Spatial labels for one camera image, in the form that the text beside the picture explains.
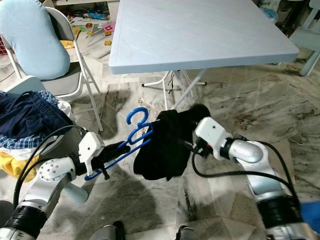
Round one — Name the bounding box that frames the silver black robot leg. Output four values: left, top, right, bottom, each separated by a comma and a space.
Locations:
175, 225, 203, 240
89, 221, 127, 240

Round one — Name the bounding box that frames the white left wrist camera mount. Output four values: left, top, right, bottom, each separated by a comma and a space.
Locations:
78, 131, 106, 176

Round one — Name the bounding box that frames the white child chair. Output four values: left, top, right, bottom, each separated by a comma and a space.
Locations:
289, 25, 320, 77

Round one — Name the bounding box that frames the grey white folding chair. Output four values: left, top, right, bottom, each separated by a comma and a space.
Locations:
0, 6, 105, 132

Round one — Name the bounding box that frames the silver black robot right leg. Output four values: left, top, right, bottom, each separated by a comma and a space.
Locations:
175, 225, 203, 240

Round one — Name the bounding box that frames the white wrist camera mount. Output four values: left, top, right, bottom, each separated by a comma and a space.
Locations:
195, 116, 232, 160
78, 131, 106, 176

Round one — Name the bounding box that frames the pink toy tile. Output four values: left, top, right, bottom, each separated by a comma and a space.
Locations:
101, 22, 115, 36

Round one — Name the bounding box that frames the light blue child chair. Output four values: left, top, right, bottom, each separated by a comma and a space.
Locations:
5, 76, 88, 205

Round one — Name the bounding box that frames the light blue plastic table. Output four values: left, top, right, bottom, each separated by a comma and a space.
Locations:
108, 0, 301, 111

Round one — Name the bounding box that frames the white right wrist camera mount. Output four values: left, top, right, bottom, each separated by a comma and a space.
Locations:
195, 116, 232, 160

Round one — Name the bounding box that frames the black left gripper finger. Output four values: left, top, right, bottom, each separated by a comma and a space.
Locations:
119, 136, 145, 152

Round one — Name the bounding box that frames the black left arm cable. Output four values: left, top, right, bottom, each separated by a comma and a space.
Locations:
12, 124, 88, 211

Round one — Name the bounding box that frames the blue checkered shirt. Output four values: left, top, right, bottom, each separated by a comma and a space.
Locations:
0, 90, 68, 150

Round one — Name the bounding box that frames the light blue cloth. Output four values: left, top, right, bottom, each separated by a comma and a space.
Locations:
0, 0, 72, 81

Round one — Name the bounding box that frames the silver black robot left leg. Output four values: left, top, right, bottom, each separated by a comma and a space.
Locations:
89, 221, 127, 240

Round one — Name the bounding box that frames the blue plastic hanger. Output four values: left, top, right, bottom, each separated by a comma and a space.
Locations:
85, 121, 156, 181
82, 106, 156, 181

